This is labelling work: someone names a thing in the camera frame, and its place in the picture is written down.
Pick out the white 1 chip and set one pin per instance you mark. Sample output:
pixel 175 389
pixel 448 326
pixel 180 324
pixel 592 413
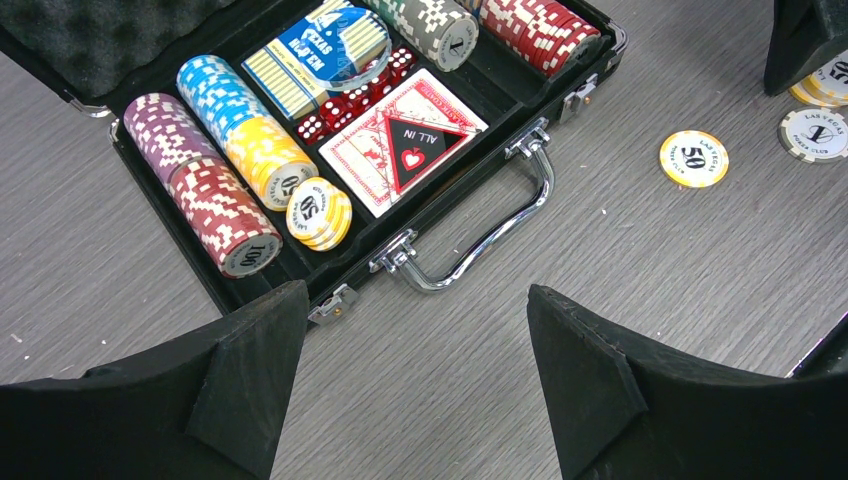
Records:
pixel 814 135

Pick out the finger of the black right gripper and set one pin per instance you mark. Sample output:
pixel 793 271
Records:
pixel 806 34

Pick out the blue Texas Hold'em card deck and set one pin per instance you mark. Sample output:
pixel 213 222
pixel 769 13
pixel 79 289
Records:
pixel 283 67

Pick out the light blue chip stack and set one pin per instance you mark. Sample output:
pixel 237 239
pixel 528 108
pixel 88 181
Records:
pixel 218 96

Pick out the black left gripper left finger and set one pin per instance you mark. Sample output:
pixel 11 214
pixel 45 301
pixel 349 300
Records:
pixel 209 404

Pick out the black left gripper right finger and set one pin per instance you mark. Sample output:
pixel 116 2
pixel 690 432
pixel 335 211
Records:
pixel 624 406

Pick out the yellow chip stack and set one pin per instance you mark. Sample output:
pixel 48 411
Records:
pixel 269 159

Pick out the red backed card deck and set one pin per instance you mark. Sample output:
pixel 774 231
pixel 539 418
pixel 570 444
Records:
pixel 358 153

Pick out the red chip stack right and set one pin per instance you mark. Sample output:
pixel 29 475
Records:
pixel 545 33

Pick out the clear acrylic dealer disc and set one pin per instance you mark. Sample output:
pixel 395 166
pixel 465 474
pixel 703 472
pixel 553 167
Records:
pixel 359 47

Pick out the triangular all in button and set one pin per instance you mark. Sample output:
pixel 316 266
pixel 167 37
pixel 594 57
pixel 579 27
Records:
pixel 416 147

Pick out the dark red chip stack left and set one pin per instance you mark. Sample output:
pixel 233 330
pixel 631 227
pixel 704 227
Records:
pixel 236 234

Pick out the purple poker chip stack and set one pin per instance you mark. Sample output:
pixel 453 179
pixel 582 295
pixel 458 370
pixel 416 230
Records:
pixel 166 134

